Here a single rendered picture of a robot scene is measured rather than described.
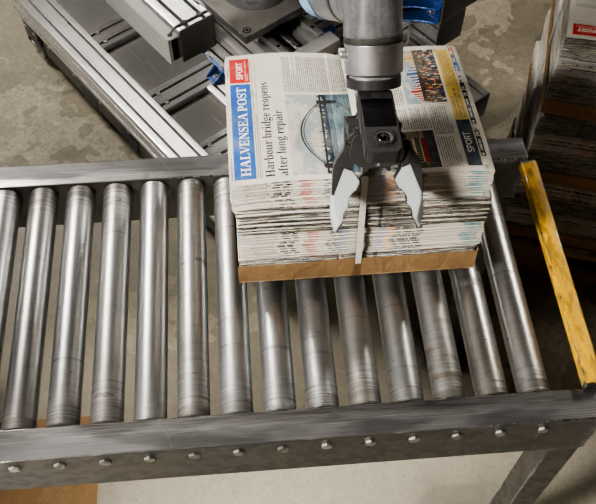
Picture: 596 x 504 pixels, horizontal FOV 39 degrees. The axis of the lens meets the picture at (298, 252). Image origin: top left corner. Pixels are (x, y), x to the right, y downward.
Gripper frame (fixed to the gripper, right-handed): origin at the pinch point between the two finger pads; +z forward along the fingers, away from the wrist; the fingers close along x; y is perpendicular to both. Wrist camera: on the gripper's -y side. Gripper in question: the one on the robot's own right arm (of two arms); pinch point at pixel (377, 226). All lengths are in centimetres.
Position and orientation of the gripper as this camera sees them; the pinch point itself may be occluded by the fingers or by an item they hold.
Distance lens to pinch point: 114.1
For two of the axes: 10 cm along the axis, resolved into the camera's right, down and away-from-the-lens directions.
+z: 0.5, 9.2, 3.8
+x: -10.0, 0.6, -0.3
